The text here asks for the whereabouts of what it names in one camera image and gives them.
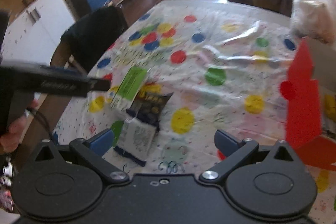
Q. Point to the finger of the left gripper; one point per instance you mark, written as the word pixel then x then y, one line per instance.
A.
pixel 72 85

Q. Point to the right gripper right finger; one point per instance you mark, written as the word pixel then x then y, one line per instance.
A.
pixel 237 154

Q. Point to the white sideboard cabinet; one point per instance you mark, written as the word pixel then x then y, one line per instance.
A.
pixel 34 35

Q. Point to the wooden chair with black jacket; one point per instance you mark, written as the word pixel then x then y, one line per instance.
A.
pixel 90 37

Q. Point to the black snack packet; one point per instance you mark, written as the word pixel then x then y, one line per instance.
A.
pixel 147 107

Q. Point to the colourful birthday plastic tablecloth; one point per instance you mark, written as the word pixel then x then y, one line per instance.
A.
pixel 221 63

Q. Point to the white blue snack packet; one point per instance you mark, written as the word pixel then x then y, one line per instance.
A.
pixel 135 140

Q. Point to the green white snack packet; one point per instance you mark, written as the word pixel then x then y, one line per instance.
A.
pixel 129 88

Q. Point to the clear bag of food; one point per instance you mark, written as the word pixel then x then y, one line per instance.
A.
pixel 315 19

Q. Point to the person's left hand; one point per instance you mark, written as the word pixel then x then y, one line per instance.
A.
pixel 11 139

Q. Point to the red cardboard box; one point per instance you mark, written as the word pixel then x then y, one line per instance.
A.
pixel 297 105

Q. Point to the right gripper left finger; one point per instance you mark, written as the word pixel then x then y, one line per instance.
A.
pixel 89 153

